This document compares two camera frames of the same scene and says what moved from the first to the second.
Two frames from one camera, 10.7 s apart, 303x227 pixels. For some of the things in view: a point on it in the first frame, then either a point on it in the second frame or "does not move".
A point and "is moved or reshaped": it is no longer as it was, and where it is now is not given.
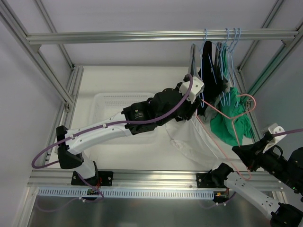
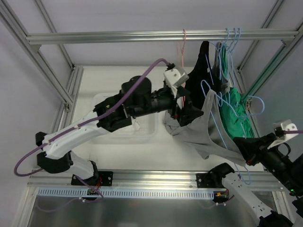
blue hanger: (205, 30) -> (241, 116)
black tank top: (208, 75) does not move
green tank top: (231, 124) does not move
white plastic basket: (106, 105) does not move
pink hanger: (220, 151) -> (182, 49)
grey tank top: (211, 108) -> (208, 133)
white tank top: (192, 138) is moved or reshaped
